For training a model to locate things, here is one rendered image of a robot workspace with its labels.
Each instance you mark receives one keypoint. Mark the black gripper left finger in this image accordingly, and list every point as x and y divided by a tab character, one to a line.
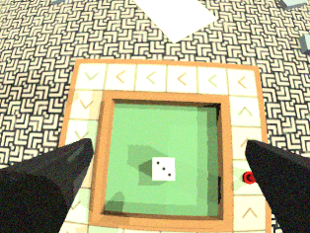
36	194

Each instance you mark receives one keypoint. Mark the red game pawn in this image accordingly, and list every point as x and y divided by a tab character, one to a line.
248	178

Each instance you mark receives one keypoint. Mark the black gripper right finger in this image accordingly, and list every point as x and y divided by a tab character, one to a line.
284	179

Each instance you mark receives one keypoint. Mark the white die with black pips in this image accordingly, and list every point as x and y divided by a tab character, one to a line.
163	169

